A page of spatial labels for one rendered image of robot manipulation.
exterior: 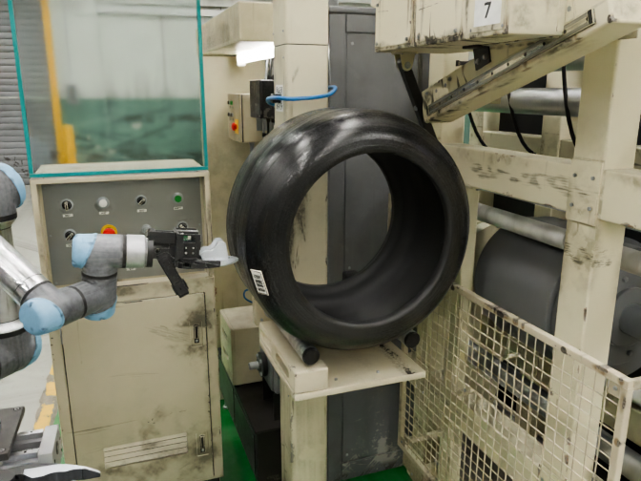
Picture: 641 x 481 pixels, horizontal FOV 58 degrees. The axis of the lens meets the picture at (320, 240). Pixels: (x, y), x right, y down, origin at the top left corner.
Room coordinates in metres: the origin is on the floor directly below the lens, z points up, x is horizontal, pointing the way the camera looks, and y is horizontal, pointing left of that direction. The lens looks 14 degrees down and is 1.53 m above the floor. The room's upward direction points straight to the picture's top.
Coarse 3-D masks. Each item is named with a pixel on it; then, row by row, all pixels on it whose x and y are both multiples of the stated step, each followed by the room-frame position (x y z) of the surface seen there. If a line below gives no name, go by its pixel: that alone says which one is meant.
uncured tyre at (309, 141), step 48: (288, 144) 1.31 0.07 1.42; (336, 144) 1.29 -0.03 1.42; (384, 144) 1.33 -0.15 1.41; (432, 144) 1.39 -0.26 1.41; (240, 192) 1.36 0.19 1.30; (288, 192) 1.25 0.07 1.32; (432, 192) 1.60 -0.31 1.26; (240, 240) 1.29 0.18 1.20; (288, 240) 1.25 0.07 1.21; (384, 240) 1.68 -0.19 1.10; (432, 240) 1.59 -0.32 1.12; (288, 288) 1.25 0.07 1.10; (336, 288) 1.60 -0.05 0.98; (384, 288) 1.62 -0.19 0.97; (432, 288) 1.38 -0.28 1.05; (336, 336) 1.30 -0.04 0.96; (384, 336) 1.34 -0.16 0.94
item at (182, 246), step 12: (180, 228) 1.33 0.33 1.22; (192, 228) 1.34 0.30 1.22; (156, 240) 1.26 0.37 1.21; (168, 240) 1.27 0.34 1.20; (180, 240) 1.26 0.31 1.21; (192, 240) 1.28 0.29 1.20; (156, 252) 1.27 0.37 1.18; (168, 252) 1.27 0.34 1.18; (180, 252) 1.26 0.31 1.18; (192, 252) 1.28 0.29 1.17; (180, 264) 1.26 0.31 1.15
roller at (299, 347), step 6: (282, 330) 1.47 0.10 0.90; (288, 336) 1.42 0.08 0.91; (294, 342) 1.38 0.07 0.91; (300, 342) 1.36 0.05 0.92; (306, 342) 1.35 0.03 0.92; (294, 348) 1.38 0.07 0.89; (300, 348) 1.33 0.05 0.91; (306, 348) 1.32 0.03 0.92; (312, 348) 1.32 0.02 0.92; (300, 354) 1.32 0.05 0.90; (306, 354) 1.31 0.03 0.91; (312, 354) 1.31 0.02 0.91; (318, 354) 1.32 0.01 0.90; (306, 360) 1.31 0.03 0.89; (312, 360) 1.31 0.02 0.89
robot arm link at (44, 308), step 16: (0, 240) 1.19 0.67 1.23; (0, 256) 1.16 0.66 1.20; (16, 256) 1.17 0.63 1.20; (0, 272) 1.14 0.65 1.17; (16, 272) 1.14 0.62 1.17; (32, 272) 1.15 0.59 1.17; (16, 288) 1.12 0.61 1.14; (32, 288) 1.12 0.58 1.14; (48, 288) 1.13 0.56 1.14; (64, 288) 1.16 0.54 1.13; (32, 304) 1.08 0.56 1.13; (48, 304) 1.09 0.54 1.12; (64, 304) 1.12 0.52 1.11; (80, 304) 1.15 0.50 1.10; (32, 320) 1.08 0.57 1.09; (48, 320) 1.07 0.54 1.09; (64, 320) 1.11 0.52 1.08
